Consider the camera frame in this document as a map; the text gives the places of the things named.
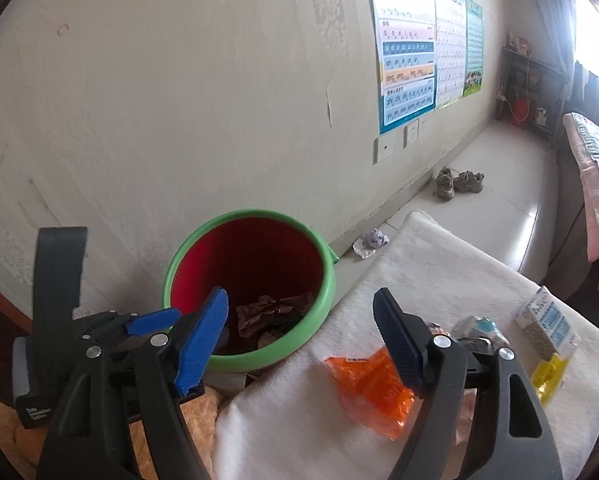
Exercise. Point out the white wall socket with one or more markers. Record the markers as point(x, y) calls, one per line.
point(423, 127)
point(383, 150)
point(411, 135)

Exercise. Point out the red bin with green rim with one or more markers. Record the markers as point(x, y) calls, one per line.
point(259, 260)

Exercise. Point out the torn pink paper box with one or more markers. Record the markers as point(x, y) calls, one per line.
point(262, 312)

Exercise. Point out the orange plastic wrapper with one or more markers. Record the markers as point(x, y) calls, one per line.
point(369, 390)

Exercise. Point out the dark hanging clothes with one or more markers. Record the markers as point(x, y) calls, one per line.
point(594, 90)

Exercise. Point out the yellow packet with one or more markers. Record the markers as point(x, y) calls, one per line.
point(549, 375)

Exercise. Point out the blue plaid quilt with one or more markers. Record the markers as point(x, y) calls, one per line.
point(597, 145)

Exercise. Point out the small red white box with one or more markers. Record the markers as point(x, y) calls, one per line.
point(519, 45)

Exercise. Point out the small white bag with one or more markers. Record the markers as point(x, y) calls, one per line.
point(541, 118)

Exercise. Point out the white chart wall poster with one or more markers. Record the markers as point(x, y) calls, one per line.
point(449, 50)

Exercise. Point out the white towel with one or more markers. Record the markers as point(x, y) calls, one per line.
point(454, 260)

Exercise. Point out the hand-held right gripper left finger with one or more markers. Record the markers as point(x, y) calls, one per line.
point(204, 335)

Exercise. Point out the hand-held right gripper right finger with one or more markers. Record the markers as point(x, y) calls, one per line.
point(397, 340)

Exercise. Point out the crumpled blue white wrapper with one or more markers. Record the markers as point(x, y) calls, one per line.
point(479, 327)

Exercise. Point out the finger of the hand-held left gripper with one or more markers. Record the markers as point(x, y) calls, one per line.
point(152, 321)
point(99, 322)

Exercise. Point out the blue letter wall poster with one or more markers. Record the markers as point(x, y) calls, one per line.
point(404, 85)

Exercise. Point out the white blue milk carton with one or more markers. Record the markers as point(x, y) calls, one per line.
point(544, 325)

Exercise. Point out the sheer curtain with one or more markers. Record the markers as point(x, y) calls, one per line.
point(554, 10)

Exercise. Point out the crumpled white paper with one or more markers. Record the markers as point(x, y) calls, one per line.
point(372, 243)

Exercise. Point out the dark metal shelf rack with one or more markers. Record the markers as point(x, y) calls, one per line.
point(549, 90)

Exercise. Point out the green chart wall poster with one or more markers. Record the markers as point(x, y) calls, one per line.
point(473, 50)

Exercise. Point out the orange plush cushion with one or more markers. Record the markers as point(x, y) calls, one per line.
point(204, 420)

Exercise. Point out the red plastic container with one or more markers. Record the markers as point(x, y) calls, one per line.
point(519, 111)

